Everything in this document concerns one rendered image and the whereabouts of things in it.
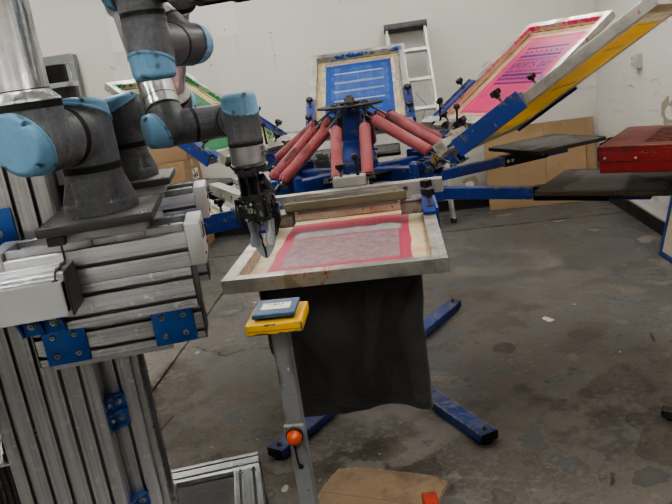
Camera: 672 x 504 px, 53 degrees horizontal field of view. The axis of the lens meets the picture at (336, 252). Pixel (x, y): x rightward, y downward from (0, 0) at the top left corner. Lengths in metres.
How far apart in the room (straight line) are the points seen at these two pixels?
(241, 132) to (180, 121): 0.14
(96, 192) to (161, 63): 0.35
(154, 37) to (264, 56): 5.28
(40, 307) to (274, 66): 5.25
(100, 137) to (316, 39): 5.06
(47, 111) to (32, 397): 0.76
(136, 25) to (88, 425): 1.01
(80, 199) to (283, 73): 5.09
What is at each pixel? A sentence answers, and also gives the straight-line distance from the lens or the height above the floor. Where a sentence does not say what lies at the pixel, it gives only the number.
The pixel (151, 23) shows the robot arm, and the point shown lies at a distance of 1.18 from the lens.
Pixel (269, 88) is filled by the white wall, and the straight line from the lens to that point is 6.44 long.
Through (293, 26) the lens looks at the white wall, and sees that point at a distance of 6.40.
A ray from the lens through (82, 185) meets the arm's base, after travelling 1.43.
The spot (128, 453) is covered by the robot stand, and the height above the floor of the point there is 0.59.
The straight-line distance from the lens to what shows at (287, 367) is 1.59.
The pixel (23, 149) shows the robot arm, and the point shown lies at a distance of 1.30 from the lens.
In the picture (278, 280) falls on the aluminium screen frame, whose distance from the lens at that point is 1.72.
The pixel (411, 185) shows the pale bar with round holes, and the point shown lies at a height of 1.03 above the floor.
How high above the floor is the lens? 1.48
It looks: 15 degrees down
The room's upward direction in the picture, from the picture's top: 8 degrees counter-clockwise
